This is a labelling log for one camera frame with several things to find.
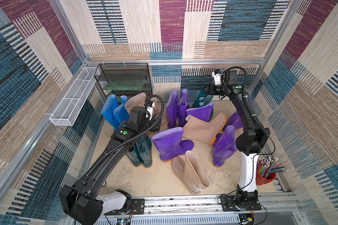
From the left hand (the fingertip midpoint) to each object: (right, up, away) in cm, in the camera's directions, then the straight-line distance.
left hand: (155, 117), depth 75 cm
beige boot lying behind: (+24, -8, +14) cm, 29 cm away
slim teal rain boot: (-10, -19, -5) cm, 22 cm away
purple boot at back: (+16, +7, +10) cm, 20 cm away
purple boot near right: (+36, -15, -1) cm, 39 cm away
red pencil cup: (+55, -24, -7) cm, 60 cm away
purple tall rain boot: (+9, +5, +8) cm, 13 cm away
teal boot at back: (+28, +11, +13) cm, 32 cm away
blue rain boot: (-28, +4, +6) cm, 29 cm away
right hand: (+32, +18, +15) cm, 40 cm away
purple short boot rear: (+29, +3, +13) cm, 32 cm away
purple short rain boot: (+7, -15, +6) cm, 18 cm away
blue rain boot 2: (-20, +3, +4) cm, 21 cm away
